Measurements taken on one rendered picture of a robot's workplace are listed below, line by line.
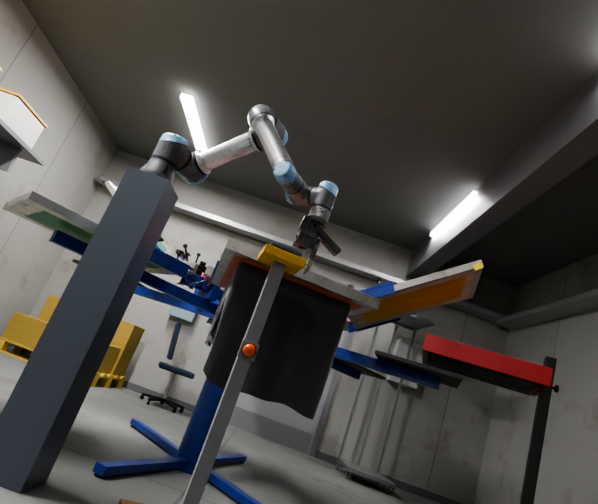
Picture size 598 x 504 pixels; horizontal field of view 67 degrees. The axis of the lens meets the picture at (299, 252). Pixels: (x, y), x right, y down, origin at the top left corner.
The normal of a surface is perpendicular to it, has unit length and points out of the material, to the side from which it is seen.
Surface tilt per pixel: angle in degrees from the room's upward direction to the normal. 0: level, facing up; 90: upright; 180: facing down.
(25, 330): 90
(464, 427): 90
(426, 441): 90
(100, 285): 90
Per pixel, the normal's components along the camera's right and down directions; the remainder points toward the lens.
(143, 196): 0.06, -0.29
